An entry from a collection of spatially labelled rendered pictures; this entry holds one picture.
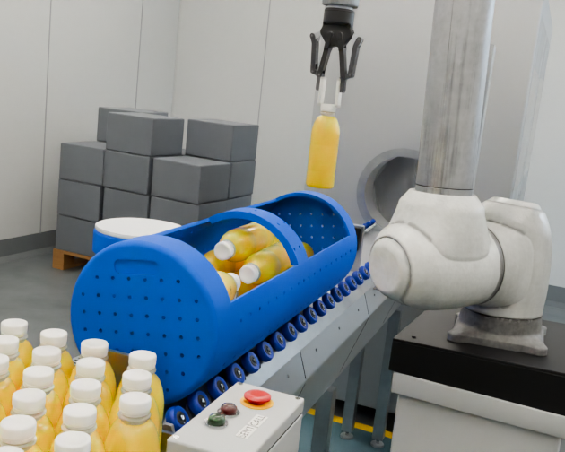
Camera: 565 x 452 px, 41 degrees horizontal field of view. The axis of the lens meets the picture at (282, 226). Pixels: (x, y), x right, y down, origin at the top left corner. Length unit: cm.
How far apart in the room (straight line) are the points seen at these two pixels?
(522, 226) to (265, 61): 568
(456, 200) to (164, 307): 52
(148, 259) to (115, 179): 408
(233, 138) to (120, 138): 78
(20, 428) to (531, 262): 94
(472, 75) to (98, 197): 432
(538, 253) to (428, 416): 37
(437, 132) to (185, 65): 618
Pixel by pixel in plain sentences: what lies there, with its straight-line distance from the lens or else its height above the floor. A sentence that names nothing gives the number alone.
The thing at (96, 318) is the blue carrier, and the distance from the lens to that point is 132.
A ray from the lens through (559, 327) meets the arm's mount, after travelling 170.
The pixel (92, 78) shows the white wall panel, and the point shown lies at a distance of 647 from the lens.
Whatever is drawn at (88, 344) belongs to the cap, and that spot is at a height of 111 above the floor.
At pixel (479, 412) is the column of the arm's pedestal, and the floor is 97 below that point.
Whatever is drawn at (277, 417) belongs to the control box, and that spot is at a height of 110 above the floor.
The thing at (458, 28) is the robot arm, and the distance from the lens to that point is 131.
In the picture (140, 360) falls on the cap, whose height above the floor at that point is 111.
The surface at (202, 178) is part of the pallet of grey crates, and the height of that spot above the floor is 85.
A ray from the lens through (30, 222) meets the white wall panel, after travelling 612.
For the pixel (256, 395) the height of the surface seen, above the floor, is 111.
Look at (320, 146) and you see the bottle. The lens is 186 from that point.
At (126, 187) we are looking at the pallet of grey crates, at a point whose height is 69.
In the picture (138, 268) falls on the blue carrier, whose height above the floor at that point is 119.
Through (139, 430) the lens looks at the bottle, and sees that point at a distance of 97.
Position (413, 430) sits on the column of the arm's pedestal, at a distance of 149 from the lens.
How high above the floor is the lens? 151
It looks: 11 degrees down
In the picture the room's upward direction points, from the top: 6 degrees clockwise
